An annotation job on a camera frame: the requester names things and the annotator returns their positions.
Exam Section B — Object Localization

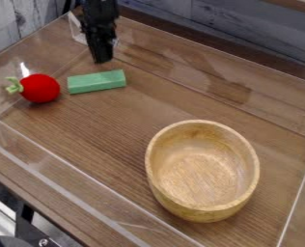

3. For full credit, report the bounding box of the red plush tomato toy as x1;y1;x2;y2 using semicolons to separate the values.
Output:
6;73;61;103

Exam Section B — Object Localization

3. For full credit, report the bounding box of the light wooden bowl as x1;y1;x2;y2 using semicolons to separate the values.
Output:
145;120;261;223

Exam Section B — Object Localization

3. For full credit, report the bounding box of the black metal table leg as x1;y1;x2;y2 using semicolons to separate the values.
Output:
15;204;61;247

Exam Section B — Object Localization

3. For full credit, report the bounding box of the clear acrylic corner bracket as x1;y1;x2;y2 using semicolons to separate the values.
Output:
67;13;87;44

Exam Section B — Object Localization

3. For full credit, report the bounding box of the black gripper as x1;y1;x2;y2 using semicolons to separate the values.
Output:
81;0;119;64

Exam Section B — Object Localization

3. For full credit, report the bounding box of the green rectangular block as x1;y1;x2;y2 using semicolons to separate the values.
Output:
67;69;127;95

